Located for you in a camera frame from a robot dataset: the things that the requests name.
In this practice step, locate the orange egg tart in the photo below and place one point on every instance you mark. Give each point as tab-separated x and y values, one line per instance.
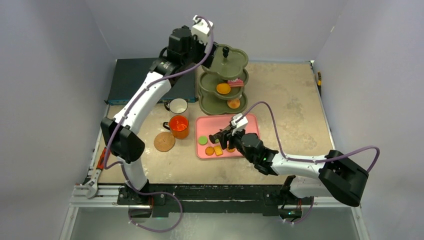
223	88

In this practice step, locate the green three-tier stand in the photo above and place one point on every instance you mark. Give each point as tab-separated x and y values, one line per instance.
228	64

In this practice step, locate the yellow black tool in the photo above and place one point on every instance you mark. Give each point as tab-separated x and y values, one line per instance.
319	82

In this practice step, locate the woven coaster right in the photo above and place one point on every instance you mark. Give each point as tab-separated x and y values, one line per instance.
164	141

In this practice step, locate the square yellow cracker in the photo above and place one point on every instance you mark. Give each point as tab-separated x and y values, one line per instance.
217	150

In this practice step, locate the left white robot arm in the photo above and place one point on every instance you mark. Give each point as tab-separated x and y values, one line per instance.
187	49

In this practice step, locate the orange translucent cup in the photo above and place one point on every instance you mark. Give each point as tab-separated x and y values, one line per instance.
178	125

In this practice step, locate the pink cake slice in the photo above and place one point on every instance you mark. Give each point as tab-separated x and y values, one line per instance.
236	83

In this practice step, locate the red handled tool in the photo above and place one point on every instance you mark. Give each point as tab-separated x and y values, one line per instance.
92	184

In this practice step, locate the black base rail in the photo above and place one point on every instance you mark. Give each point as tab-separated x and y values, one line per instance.
163	199

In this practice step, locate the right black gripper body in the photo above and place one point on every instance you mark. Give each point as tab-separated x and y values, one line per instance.
226	137

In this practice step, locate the white ribbed cup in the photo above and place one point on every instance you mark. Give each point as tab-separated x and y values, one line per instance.
177	106

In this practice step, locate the green macaron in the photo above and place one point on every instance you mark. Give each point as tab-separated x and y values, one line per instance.
202	140

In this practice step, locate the orange bun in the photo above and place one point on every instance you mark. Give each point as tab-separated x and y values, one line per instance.
234	103

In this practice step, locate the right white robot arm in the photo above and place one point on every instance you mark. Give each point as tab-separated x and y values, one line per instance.
333	175

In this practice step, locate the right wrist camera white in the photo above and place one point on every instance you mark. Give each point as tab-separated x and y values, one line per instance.
238	123

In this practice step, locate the dark network switch box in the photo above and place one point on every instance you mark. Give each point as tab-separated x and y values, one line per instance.
129	74

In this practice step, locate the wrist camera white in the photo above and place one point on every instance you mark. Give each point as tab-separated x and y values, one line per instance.
202	33
238	123

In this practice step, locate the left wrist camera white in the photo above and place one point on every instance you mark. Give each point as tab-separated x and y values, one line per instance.
202	33

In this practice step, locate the pink serving tray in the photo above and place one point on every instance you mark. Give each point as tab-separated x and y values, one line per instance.
209	125

